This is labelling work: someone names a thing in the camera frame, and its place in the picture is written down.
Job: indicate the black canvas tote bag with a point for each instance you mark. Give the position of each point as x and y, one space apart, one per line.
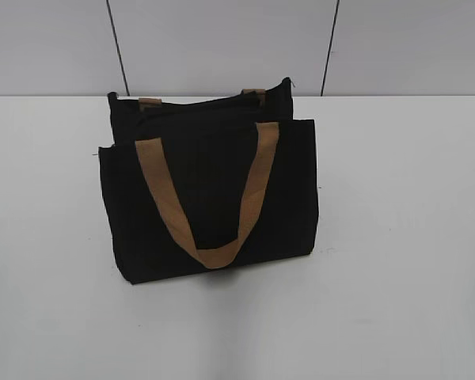
192 188

